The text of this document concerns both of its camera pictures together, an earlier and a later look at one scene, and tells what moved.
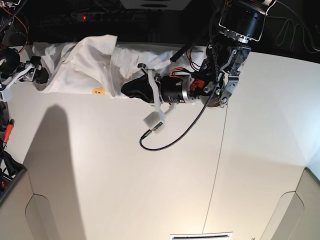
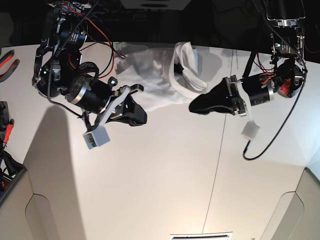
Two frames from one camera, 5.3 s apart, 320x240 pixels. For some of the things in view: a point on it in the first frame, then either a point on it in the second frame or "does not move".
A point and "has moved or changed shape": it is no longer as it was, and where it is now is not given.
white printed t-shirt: (99, 65) has moved or changed shape
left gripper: (41, 75) -> (121, 107)
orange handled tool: (7, 132) does not move
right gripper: (139, 88) -> (218, 98)
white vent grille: (208, 236) does not move
